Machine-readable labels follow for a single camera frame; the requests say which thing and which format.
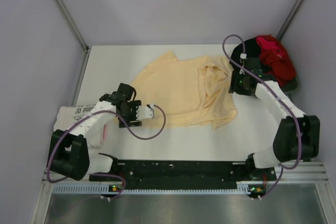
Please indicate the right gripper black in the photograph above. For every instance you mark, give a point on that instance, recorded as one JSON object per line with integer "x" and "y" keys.
{"x": 233, "y": 87}

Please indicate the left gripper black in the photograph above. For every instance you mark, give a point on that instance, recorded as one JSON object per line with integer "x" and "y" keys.
{"x": 134, "y": 104}

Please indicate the cream yellow t shirt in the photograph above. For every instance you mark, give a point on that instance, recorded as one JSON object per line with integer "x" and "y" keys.
{"x": 190, "y": 92}

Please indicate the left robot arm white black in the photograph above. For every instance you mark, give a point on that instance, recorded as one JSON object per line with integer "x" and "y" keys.
{"x": 69, "y": 153}

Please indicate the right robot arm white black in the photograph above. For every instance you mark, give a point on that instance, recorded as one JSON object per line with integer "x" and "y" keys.
{"x": 297, "y": 137}

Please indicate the black t shirt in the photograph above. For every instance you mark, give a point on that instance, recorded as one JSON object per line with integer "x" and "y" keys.
{"x": 253, "y": 50}

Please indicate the red t shirt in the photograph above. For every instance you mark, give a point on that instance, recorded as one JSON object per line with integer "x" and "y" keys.
{"x": 274, "y": 55}

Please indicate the grey plastic tray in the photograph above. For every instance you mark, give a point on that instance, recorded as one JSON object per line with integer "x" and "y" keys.
{"x": 290, "y": 86}

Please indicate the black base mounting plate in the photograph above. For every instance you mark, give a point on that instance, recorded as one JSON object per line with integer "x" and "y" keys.
{"x": 174, "y": 175}

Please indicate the white printed folded shirt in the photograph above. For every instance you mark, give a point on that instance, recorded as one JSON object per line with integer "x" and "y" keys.
{"x": 69, "y": 115}

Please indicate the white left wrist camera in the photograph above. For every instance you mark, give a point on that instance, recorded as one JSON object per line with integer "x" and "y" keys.
{"x": 145, "y": 112}

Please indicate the grey slotted cable duct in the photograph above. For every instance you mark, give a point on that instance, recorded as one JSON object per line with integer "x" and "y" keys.
{"x": 242, "y": 189}

